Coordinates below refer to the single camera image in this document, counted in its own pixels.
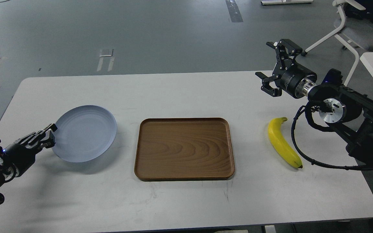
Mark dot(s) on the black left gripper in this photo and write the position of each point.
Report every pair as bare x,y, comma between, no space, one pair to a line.
21,154

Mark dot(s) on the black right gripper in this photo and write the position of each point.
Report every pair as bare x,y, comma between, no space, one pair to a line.
287,73

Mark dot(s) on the light blue round plate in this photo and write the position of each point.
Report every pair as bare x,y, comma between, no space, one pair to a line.
84,133

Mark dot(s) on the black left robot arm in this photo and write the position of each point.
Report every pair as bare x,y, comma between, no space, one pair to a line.
6,174

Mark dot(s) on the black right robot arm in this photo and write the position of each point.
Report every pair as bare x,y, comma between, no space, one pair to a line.
331,106

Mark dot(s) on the yellow banana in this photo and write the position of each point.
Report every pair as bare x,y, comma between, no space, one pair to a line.
280,145

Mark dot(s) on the white office chair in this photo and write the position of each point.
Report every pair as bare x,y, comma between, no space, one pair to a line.
347,31

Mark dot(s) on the brown wooden tray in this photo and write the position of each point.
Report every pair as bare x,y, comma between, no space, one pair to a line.
184,149

